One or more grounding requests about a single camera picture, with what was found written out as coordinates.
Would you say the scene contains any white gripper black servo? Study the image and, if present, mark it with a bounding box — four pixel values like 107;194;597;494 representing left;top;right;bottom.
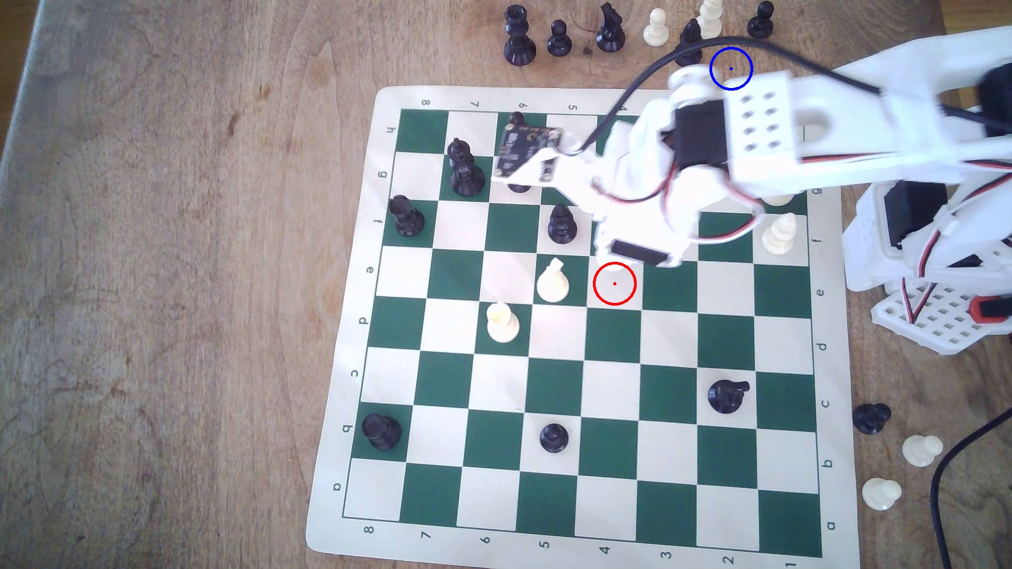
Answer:
593;66;732;270

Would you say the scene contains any black chess bishop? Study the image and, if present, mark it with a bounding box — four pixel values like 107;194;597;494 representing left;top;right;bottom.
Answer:
674;17;705;67
547;203;578;244

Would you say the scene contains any white chess knight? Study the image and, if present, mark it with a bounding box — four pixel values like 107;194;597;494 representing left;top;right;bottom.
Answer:
536;257;571;305

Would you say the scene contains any green white chess board mat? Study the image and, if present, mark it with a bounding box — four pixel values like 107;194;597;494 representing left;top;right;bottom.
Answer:
305;85;863;569

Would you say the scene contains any white chess bishop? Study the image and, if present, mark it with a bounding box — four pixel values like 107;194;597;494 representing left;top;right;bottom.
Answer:
761;212;798;257

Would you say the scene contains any black chess queen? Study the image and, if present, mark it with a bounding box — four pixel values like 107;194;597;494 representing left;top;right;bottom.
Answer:
446;138;486;198

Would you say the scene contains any black chess knight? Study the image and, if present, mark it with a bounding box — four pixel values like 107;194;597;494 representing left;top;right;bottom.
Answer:
595;2;627;54
707;378;751;415

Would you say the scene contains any black chess rook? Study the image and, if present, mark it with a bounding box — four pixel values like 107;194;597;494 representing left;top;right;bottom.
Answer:
361;413;403;452
389;194;426;238

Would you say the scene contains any orange base clamp piece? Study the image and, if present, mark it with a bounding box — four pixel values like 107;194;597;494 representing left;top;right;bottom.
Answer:
971;294;1012;323

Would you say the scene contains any white pawn lower centre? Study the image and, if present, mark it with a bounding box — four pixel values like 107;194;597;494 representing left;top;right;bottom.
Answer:
485;302;521;345

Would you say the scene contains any red white black servo wire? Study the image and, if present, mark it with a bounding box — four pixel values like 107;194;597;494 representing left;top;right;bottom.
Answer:
900;272;939;321

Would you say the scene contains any black camera cable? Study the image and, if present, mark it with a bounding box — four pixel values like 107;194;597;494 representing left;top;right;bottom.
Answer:
581;35;1012;569

